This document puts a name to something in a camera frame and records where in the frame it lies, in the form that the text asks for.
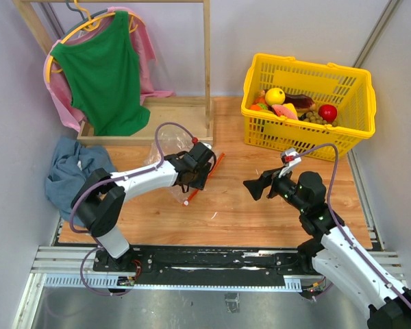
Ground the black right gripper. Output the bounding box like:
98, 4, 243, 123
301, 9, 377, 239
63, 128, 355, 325
243, 164, 308, 212

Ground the clear zip top bag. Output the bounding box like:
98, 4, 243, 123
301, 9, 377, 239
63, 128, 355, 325
145, 124, 224, 206

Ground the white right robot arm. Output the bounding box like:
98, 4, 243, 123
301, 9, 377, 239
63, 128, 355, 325
243, 169, 411, 328

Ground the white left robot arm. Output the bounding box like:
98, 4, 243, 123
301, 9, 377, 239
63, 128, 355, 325
71, 142, 217, 271

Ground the green tank top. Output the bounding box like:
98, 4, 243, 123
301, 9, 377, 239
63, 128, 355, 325
51, 11, 150, 136

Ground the wooden clothes rack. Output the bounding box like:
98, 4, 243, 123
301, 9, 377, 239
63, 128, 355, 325
12, 0, 215, 147

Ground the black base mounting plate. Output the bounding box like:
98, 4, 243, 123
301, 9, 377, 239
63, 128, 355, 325
92, 245, 321, 289

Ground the pink toy watermelon slice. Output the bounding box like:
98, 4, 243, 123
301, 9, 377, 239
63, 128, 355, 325
271, 103, 298, 120

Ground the orange toy carrot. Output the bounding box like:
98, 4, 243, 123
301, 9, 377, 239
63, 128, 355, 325
249, 97, 269, 111

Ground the toy grape bunch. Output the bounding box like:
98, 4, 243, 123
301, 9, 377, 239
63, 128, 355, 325
299, 111, 338, 127

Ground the yellow toy lemon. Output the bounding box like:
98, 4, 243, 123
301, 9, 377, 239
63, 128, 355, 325
264, 88, 286, 106

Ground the dark red toy eggplant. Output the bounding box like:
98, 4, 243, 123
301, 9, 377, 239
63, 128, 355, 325
284, 93, 316, 112

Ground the red toy apple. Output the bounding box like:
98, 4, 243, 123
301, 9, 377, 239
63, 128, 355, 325
318, 104, 338, 122

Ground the blue crumpled cloth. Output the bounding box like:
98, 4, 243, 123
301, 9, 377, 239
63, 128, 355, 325
45, 136, 116, 221

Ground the yellow plastic shopping basket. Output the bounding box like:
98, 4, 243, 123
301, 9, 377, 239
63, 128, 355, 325
241, 53, 377, 156

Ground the yellow clothes hanger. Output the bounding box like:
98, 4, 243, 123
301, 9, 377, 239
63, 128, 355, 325
44, 7, 145, 84

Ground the pink shirt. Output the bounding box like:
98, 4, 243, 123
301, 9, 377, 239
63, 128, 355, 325
43, 7, 174, 132

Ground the grey clothes hanger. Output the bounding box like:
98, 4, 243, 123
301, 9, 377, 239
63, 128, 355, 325
65, 0, 107, 27

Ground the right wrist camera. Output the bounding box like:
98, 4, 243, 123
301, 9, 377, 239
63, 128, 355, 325
278, 148, 301, 178

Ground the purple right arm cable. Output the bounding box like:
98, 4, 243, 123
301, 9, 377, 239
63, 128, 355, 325
292, 143, 411, 326

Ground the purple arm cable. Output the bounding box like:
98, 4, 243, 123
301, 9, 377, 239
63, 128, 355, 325
68, 122, 199, 297
292, 143, 411, 326

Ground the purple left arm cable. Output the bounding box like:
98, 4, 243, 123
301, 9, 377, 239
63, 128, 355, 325
68, 122, 199, 297

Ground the white slotted cable duct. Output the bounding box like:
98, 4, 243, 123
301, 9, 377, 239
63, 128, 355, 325
44, 274, 303, 293

